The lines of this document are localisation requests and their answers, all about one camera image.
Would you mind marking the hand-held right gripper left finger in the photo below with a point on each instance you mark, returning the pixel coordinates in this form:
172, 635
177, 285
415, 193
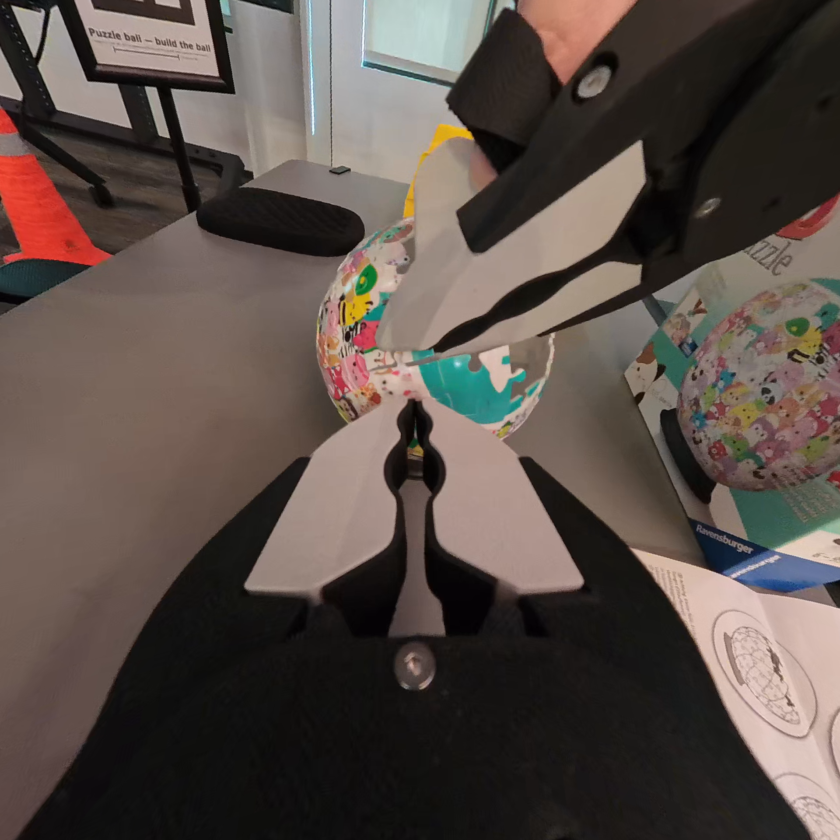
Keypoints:
328, 518

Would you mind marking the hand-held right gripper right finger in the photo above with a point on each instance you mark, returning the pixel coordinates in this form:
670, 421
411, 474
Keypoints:
499, 518

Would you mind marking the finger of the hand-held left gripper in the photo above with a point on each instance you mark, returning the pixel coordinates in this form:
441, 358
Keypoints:
426, 275
577, 298

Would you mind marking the colourful puzzle ball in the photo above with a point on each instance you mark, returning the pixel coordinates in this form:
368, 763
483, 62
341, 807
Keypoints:
354, 315

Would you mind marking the puzzle ball box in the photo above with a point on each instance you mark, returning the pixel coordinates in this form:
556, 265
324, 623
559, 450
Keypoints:
754, 407

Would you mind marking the person's left hand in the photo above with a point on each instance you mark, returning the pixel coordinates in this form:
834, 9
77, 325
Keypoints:
558, 36

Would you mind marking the yellow object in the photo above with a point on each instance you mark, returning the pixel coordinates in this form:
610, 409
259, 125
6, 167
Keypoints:
443, 141

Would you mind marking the black padded rest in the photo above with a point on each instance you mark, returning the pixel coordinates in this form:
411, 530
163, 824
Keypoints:
282, 220

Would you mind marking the door window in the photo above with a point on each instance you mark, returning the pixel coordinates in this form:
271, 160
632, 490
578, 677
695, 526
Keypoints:
420, 33

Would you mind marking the black sign stand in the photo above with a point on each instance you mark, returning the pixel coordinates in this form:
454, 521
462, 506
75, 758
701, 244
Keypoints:
180, 144

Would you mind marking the paper instruction sheet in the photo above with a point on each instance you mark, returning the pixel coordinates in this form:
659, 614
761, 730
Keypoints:
768, 689

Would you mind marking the black framed sign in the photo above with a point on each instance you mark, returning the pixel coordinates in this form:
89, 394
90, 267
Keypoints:
157, 46

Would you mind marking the dark green chair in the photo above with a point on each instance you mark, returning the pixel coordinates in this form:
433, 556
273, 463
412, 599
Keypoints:
33, 279

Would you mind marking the orange traffic cone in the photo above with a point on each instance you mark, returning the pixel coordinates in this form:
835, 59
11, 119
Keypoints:
36, 197

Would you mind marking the black metal rack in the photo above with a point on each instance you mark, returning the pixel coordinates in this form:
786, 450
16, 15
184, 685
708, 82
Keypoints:
39, 98

